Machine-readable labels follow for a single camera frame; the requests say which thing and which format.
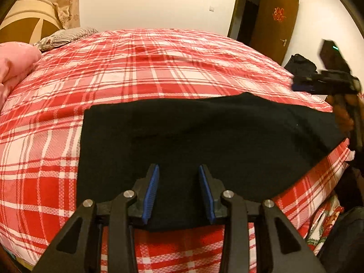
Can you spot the cream wooden headboard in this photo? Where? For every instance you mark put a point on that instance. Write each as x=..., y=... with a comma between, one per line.
x=29, y=21

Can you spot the grey striped pillow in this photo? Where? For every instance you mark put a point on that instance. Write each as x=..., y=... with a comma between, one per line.
x=63, y=37

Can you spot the black pants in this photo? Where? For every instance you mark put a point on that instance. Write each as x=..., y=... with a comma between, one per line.
x=257, y=148

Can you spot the black bag on floor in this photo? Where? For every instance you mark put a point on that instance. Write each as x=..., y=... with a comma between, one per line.
x=300, y=66

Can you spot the brown wooden door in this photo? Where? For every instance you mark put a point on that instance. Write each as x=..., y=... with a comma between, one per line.
x=274, y=27

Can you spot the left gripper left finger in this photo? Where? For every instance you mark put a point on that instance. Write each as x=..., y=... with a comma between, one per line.
x=145, y=190

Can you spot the pink blanket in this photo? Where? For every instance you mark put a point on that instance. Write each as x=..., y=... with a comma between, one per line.
x=17, y=61

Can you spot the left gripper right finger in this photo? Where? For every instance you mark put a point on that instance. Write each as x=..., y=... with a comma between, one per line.
x=212, y=190

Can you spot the floral bed sheet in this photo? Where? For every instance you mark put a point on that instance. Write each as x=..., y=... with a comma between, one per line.
x=322, y=223

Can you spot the red plaid bed cover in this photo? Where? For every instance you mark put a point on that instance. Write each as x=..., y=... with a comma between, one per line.
x=41, y=126

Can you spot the right hand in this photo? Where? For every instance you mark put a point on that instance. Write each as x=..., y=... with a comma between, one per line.
x=348, y=111

